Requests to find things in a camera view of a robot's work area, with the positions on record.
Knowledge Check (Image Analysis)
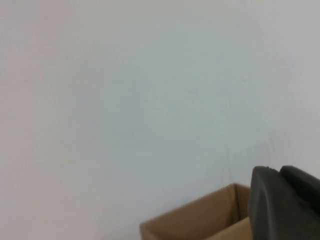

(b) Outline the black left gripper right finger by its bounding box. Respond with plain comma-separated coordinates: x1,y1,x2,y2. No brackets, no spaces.
277,165,320,218

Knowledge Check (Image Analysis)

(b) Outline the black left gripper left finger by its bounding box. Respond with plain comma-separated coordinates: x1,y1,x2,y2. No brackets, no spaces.
247,165,320,240

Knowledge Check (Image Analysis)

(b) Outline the brown cardboard box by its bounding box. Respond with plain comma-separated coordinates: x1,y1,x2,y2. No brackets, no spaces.
139,182,253,240

